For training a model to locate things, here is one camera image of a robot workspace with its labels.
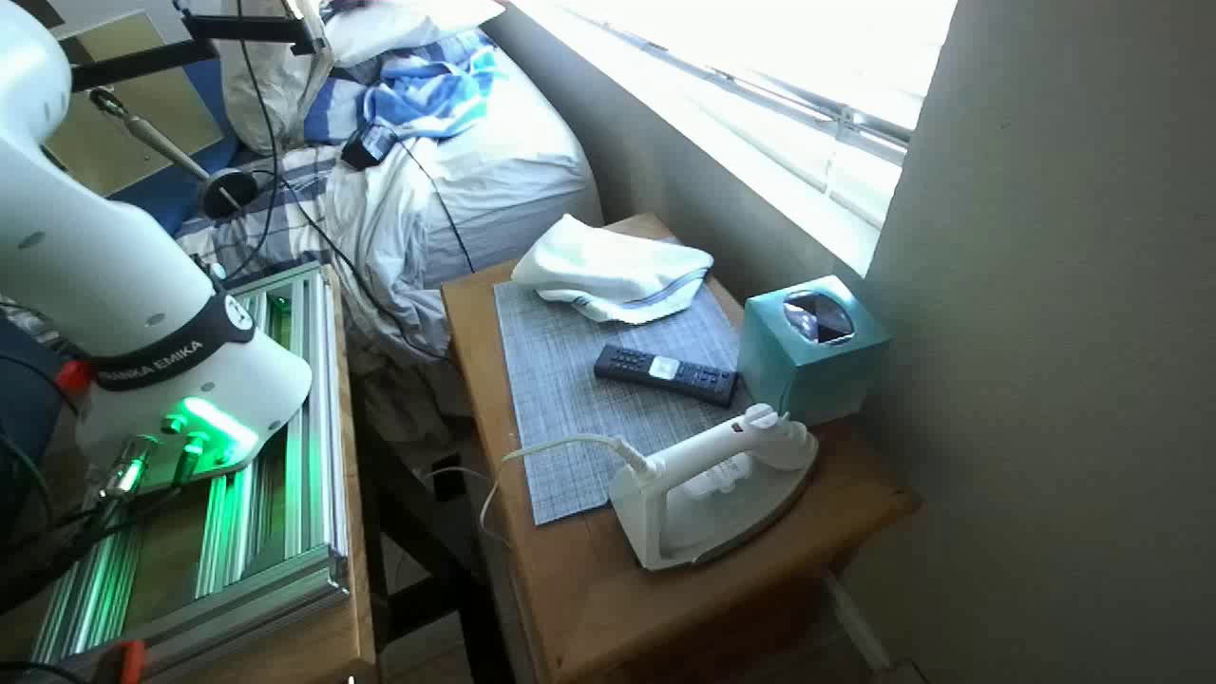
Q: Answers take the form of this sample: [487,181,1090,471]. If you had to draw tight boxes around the white kitchen towel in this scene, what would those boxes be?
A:
[509,209,718,331]

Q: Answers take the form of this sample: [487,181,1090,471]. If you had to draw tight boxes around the black remote control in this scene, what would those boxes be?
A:
[589,340,746,411]

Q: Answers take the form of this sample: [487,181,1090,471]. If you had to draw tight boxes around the grey checked placemat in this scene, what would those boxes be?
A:
[490,269,753,526]

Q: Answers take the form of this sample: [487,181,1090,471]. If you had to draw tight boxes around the teal tissue box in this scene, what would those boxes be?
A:
[737,269,894,429]

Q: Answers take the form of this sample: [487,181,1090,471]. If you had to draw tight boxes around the white clothes iron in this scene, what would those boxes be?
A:
[607,399,824,578]

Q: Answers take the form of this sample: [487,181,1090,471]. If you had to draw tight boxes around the wooden side table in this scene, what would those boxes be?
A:
[437,209,924,684]

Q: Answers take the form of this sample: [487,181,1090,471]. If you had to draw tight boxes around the blue white striped cloth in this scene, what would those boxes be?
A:
[337,35,505,165]

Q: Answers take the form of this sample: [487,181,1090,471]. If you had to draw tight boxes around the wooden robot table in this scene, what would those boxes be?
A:
[0,263,380,684]

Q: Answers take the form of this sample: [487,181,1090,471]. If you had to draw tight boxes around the grey pole with black base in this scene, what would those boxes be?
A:
[82,82,266,221]

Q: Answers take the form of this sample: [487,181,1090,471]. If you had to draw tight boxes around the red knob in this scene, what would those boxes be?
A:
[52,353,99,406]

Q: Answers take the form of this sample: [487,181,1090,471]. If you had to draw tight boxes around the white iron cord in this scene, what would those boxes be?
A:
[472,429,638,539]

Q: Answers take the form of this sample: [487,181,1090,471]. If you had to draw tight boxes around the black under-table frame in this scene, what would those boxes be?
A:
[351,371,515,684]

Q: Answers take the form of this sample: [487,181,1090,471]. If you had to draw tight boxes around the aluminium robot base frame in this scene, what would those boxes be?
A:
[23,254,358,675]

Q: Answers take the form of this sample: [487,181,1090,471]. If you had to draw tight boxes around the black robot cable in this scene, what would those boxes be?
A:
[200,0,487,333]

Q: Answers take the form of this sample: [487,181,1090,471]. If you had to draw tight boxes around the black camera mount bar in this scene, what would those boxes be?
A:
[69,7,322,93]

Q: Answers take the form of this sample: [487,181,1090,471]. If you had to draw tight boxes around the orange clamp handle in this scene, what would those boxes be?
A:
[95,635,154,684]

